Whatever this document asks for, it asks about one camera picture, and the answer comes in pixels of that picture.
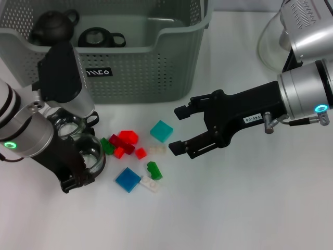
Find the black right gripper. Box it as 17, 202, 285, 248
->
168, 80, 289, 160

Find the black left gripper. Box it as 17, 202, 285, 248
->
30, 137, 96, 194

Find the glass teacup with black base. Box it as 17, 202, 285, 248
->
70, 134, 107, 180
43, 106, 100, 141
78, 27, 126, 48

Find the grey perforated storage bin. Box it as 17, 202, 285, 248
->
0, 0, 214, 105

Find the teal square building brick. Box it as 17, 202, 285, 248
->
149, 120, 174, 143

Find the translucent clear building brick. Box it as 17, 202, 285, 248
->
150, 145, 167, 156

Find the green flat building brick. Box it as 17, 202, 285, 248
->
100, 137, 116, 156

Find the green long building brick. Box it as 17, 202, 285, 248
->
146, 160, 163, 181

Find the blue square building brick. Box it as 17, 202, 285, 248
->
114, 167, 143, 193

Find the dark red long brick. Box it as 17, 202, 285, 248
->
108, 134, 136, 156

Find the white flat building brick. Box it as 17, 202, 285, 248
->
139, 176, 162, 193

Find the dark clay teapot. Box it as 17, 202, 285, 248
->
30, 9, 80, 47

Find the left arm grey cable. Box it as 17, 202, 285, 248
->
0, 153, 24, 164

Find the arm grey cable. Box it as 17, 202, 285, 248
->
0, 153, 24, 164
273, 116, 327, 127

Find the left wrist camera housing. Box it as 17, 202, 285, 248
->
32, 41, 96, 117

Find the glass teapot with black handle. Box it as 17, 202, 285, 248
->
257, 10, 304, 73

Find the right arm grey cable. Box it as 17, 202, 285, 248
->
273, 116, 327, 127

